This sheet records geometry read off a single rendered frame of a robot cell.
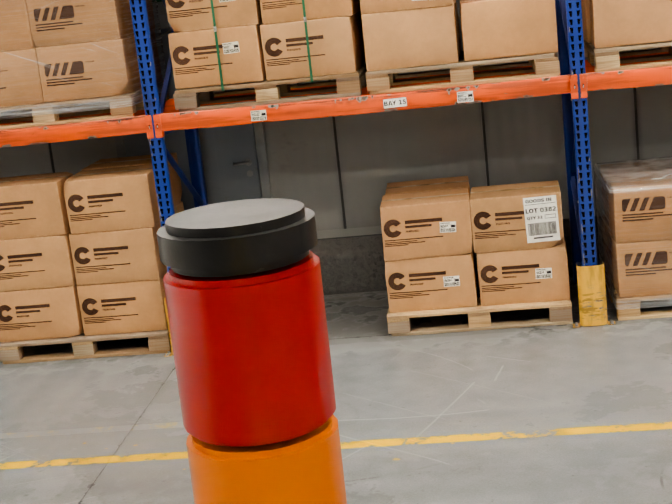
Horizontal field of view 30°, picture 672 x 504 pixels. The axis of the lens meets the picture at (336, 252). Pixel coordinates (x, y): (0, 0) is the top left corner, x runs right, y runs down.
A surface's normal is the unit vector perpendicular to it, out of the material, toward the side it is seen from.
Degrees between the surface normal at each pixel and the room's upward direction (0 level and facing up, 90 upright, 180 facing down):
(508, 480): 0
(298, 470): 90
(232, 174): 90
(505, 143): 90
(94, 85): 89
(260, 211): 0
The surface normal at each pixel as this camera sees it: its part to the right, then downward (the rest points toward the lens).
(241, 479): -0.22, 0.24
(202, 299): -0.47, 0.25
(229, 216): -0.11, -0.97
